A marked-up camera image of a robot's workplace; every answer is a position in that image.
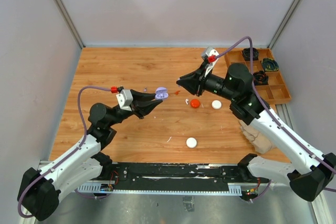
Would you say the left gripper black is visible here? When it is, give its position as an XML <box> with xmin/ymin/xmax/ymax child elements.
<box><xmin>107</xmin><ymin>89</ymin><xmax>163</xmax><ymax>127</ymax></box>

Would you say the orange earbud charging case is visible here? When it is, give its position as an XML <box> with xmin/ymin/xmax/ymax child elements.
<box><xmin>190</xmin><ymin>99</ymin><xmax>201</xmax><ymax>109</ymax></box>

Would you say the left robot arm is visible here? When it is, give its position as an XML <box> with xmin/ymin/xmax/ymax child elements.
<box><xmin>17</xmin><ymin>87</ymin><xmax>163</xmax><ymax>221</ymax></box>

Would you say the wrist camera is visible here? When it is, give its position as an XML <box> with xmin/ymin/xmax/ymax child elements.
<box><xmin>202</xmin><ymin>47</ymin><xmax>219</xmax><ymax>77</ymax></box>
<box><xmin>110</xmin><ymin>86</ymin><xmax>133</xmax><ymax>112</ymax></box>

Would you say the purple earbud charging case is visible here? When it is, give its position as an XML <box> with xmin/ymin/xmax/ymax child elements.
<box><xmin>155</xmin><ymin>87</ymin><xmax>169</xmax><ymax>100</ymax></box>

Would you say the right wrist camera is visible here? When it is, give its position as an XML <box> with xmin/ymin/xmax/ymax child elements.
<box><xmin>202</xmin><ymin>47</ymin><xmax>219</xmax><ymax>77</ymax></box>

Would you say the beige cloth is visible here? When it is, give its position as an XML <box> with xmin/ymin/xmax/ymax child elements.
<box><xmin>238</xmin><ymin>120</ymin><xmax>277</xmax><ymax>154</ymax></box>

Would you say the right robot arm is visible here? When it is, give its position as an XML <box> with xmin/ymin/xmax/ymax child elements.
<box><xmin>176</xmin><ymin>62</ymin><xmax>335</xmax><ymax>201</ymax></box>

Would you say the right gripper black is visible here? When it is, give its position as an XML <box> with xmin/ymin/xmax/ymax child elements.
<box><xmin>176</xmin><ymin>62</ymin><xmax>237</xmax><ymax>102</ymax></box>

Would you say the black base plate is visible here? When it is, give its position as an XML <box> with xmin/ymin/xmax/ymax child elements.
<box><xmin>97</xmin><ymin>163</ymin><xmax>259</xmax><ymax>193</ymax></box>

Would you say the dark green rolled sock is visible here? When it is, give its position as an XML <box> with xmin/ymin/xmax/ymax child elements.
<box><xmin>261</xmin><ymin>58</ymin><xmax>279</xmax><ymax>72</ymax></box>

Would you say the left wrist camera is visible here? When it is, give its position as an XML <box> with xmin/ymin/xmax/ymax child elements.
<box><xmin>110</xmin><ymin>86</ymin><xmax>133</xmax><ymax>112</ymax></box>

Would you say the black orange rolled sock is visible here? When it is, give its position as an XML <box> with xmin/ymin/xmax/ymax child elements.
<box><xmin>253</xmin><ymin>71</ymin><xmax>269</xmax><ymax>86</ymax></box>

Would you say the white earbud charging case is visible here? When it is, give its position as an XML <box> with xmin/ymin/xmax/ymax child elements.
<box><xmin>186</xmin><ymin>137</ymin><xmax>197</xmax><ymax>148</ymax></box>

